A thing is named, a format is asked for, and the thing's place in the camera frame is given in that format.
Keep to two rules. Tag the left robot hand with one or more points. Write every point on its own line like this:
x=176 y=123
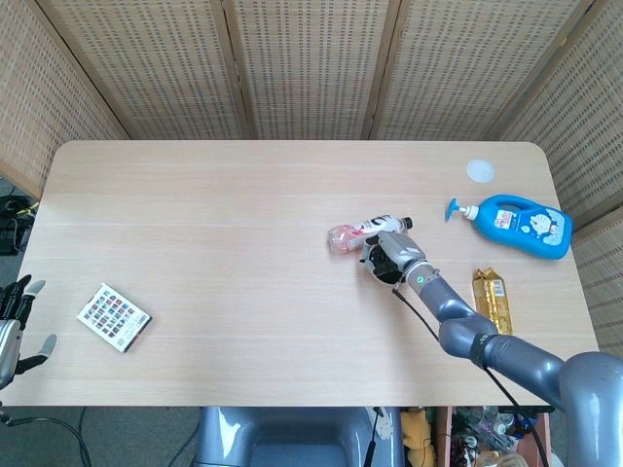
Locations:
x=9 y=340

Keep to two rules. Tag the yellow soft object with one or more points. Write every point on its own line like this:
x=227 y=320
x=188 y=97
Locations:
x=418 y=438

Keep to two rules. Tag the blue pump soap bottle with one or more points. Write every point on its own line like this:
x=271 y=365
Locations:
x=525 y=226

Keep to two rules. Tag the pink drink bottle black cap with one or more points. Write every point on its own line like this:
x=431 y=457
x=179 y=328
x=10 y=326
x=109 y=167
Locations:
x=348 y=234

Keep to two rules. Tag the black equipment on floor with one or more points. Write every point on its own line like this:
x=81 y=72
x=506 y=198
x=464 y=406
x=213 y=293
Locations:
x=12 y=228

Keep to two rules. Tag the gold snack packet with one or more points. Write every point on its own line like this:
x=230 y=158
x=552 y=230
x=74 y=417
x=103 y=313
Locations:
x=494 y=297

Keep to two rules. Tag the white round table disc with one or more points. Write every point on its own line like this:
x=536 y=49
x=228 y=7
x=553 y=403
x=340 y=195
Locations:
x=481 y=170

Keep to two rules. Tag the grey robot torso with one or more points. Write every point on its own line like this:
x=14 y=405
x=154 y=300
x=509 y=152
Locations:
x=292 y=438

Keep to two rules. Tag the cluttered wooden crate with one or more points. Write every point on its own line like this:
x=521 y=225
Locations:
x=487 y=433

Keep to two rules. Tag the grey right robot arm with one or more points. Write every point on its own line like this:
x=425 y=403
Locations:
x=516 y=355

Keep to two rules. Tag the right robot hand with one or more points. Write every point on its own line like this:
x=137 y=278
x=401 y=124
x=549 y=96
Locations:
x=401 y=248

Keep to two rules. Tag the printed card box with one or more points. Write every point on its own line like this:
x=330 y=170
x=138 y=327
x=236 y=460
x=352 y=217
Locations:
x=114 y=317

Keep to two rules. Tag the woven folding screen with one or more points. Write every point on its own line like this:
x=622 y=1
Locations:
x=311 y=68

